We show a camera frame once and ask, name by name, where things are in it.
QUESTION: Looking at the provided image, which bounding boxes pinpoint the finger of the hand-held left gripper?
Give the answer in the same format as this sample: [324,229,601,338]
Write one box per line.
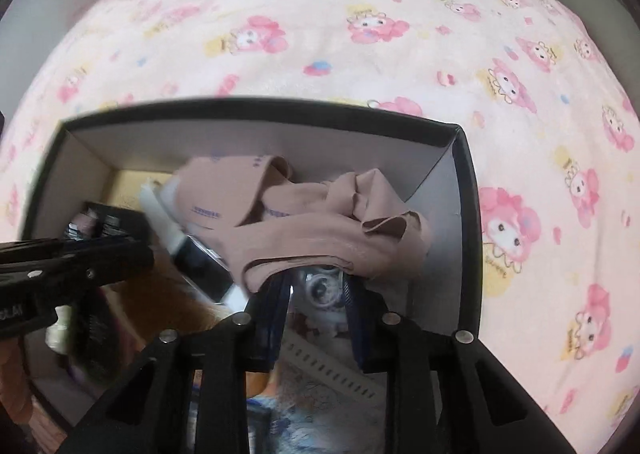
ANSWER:
[0,237,156,295]

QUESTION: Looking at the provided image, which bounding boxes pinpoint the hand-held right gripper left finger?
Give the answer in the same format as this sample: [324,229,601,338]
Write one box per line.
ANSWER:
[65,274,293,454]

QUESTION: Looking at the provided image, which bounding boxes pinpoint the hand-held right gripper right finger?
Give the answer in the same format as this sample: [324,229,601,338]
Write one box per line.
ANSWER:
[342,279,571,454]

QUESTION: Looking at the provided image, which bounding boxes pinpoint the red and gold card packet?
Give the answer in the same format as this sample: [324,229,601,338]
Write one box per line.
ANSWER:
[110,279,236,385]

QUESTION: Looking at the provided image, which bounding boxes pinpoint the pink beige garment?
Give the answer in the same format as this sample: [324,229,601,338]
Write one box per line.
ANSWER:
[177,153,433,294]

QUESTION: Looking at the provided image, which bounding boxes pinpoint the black cardboard box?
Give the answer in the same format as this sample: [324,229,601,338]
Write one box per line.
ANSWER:
[20,97,485,454]

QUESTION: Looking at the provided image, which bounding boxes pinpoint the person's left hand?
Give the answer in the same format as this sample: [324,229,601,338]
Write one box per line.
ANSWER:
[0,339,33,430]

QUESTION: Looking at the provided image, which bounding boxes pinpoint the silver cartoon packet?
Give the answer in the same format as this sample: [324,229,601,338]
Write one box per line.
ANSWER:
[250,267,388,454]

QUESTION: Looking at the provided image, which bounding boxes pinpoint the beige board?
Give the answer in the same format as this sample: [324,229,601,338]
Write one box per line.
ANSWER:
[107,168,176,210]

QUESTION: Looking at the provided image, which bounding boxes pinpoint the pink printed blanket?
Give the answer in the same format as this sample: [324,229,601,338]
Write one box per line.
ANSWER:
[0,0,640,454]

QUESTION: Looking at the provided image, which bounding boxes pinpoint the black booklet with rainbow ring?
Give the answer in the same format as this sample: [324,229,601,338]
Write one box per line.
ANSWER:
[65,201,153,242]

